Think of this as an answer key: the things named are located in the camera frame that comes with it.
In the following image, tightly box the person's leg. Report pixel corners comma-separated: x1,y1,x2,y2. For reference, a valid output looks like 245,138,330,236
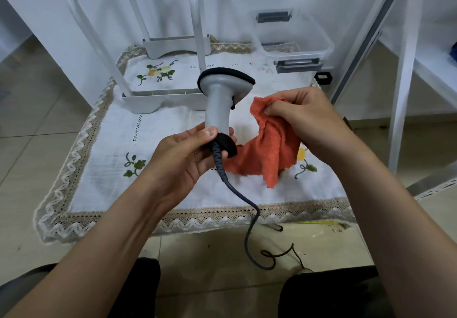
0,257,161,318
278,265,397,318

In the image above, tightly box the person's right leg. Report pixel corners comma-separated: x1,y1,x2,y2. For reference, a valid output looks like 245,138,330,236
278,265,397,318

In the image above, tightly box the white embroidered lace tablecloth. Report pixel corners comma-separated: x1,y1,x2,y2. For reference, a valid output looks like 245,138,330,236
33,36,358,245

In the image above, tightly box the clear plastic storage box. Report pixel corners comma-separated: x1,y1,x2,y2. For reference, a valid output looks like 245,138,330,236
250,7,335,74

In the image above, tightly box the clear rack with grey bases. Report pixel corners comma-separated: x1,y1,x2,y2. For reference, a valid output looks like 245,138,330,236
57,0,212,114

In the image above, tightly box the person's right forearm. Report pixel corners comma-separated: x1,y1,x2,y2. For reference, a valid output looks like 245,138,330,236
321,130,457,318

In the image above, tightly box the person's left forearm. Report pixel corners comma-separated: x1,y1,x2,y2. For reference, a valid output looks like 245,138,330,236
4,172,169,318

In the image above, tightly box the person's left leg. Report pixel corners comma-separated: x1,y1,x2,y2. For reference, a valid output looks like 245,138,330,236
0,257,161,318

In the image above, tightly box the dark scanner cable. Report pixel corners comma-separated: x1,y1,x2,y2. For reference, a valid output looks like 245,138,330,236
209,141,315,273

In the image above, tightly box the orange cleaning cloth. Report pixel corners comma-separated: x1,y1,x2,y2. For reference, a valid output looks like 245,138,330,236
223,97,303,189

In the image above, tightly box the person's right hand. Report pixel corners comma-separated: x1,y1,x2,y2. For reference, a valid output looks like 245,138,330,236
262,87,358,166

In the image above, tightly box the person's left hand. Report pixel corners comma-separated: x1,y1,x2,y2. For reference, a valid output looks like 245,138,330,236
141,123,238,212

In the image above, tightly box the grey handheld barcode scanner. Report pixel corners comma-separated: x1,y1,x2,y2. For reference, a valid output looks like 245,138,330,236
197,67,256,159

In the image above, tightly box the white shelf unit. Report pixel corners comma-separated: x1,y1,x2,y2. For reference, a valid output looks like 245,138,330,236
329,0,457,174

